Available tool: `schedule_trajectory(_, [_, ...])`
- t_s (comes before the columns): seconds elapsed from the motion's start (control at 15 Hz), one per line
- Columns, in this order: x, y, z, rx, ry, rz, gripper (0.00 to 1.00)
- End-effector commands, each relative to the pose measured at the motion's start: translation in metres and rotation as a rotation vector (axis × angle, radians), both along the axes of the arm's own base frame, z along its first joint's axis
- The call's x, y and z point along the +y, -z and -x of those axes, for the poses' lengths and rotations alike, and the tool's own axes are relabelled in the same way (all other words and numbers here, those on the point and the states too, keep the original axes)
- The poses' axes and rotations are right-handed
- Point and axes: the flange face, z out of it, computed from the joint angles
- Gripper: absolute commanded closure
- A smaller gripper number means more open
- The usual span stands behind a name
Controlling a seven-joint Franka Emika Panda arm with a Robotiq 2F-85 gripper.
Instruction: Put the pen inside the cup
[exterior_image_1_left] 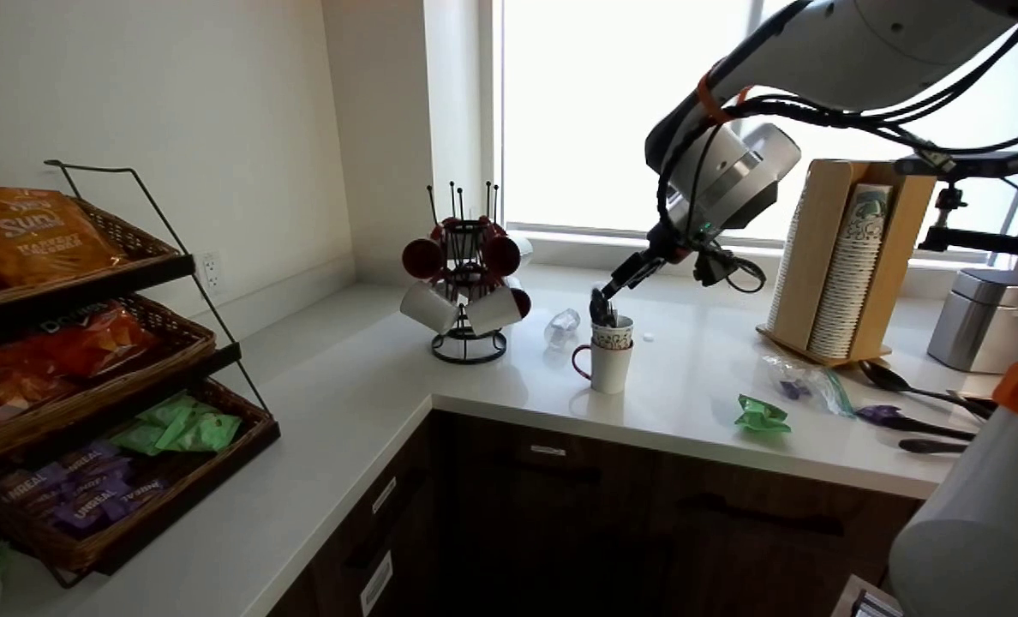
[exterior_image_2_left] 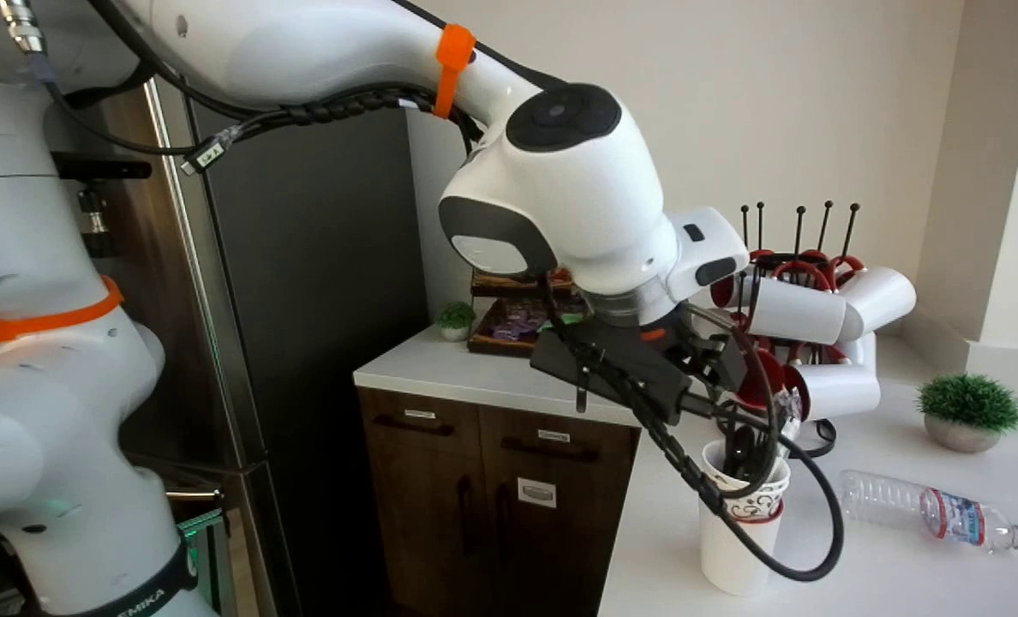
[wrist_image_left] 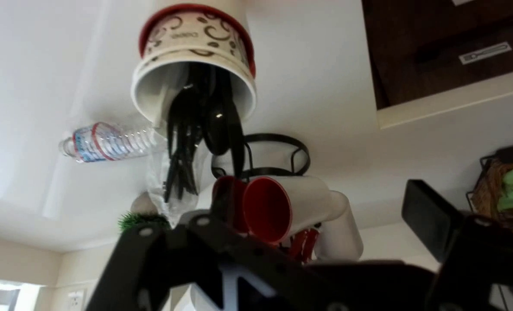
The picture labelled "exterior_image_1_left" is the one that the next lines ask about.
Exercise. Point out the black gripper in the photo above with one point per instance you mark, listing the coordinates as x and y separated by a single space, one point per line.
681 246

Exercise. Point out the wooden cup dispenser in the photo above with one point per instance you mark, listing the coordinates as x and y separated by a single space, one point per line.
799 262

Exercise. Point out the paper cup stack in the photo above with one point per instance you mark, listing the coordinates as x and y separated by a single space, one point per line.
851 276

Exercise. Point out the black marker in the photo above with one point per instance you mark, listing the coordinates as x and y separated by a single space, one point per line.
593 305

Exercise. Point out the clear glass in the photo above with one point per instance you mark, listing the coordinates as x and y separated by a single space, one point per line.
565 325

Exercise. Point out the white mug red interior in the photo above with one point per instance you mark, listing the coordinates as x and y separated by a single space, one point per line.
503 254
494 305
422 258
428 305

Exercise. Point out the bright window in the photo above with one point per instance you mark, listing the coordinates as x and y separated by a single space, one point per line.
577 114

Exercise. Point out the small purple packet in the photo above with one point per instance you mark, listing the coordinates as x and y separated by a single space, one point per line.
798 385

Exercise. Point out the pale teal packet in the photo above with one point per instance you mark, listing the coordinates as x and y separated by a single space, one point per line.
837 394

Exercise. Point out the black plastic spoon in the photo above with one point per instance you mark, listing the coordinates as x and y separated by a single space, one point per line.
929 445
883 374

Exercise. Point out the purple plastic spoon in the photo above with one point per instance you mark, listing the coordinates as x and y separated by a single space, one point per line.
879 413

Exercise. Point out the dark wood cabinet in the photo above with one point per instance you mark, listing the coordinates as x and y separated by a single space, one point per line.
598 534

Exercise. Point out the grey metal canister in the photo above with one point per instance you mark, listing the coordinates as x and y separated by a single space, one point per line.
966 319

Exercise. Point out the white container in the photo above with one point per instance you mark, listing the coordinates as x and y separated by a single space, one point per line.
1017 330

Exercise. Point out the green snack packet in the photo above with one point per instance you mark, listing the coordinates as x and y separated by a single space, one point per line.
215 434
150 434

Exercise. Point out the brown wicker basket tray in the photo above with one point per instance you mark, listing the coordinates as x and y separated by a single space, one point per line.
132 276
186 345
186 491

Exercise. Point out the purple snack packet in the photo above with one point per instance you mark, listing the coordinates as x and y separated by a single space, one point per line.
72 473
99 513

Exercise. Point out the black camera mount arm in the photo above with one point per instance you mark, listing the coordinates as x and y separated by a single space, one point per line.
989 241

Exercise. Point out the grey metal stand frame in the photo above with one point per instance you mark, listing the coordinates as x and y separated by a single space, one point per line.
863 601

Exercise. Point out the white wall outlet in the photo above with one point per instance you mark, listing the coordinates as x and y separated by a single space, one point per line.
212 266

